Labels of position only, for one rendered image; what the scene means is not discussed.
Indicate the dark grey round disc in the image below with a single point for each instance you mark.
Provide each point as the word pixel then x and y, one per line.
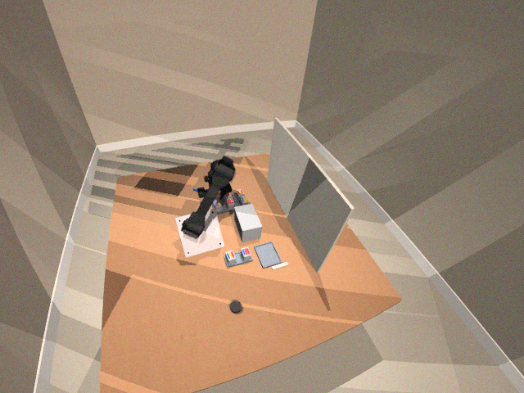
pixel 235 306

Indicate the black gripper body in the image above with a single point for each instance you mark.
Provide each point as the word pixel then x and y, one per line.
pixel 202 191

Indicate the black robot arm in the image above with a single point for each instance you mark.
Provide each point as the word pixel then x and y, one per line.
pixel 221 172

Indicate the white flat bar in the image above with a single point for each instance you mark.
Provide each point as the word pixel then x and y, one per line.
pixel 280 265

